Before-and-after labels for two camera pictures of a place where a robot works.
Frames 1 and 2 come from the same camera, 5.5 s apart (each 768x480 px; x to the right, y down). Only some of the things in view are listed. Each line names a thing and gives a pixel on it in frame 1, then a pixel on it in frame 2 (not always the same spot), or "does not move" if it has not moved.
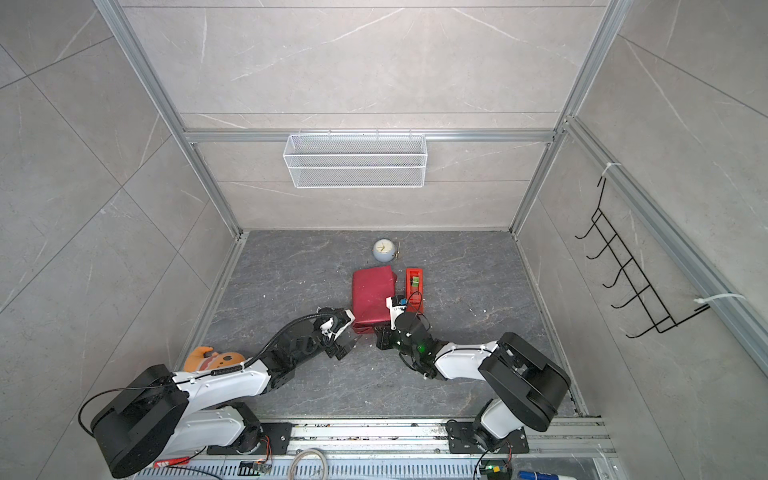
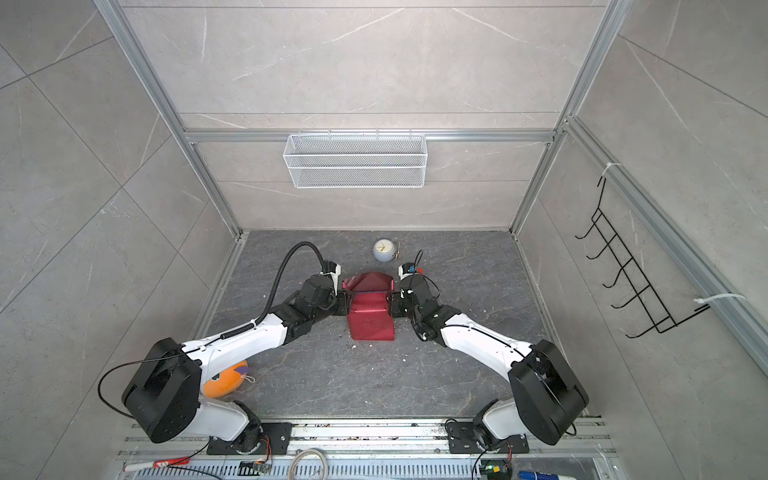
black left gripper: [337, 347] to [343, 296]
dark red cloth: [370, 289] does not move
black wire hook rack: [663, 320] does not move
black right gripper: [384, 338] to [394, 303]
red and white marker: [172, 462] does not move
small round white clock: [384, 250] does not move
